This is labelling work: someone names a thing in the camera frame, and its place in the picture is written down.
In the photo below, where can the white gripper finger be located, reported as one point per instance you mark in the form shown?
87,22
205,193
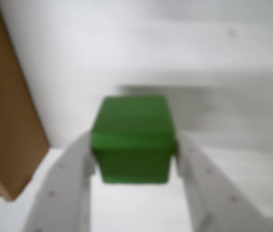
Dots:
61,193
211,198

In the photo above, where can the green cube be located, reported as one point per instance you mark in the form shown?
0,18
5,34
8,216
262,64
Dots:
134,140

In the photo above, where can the brown cardboard box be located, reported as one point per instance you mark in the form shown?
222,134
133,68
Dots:
5,108

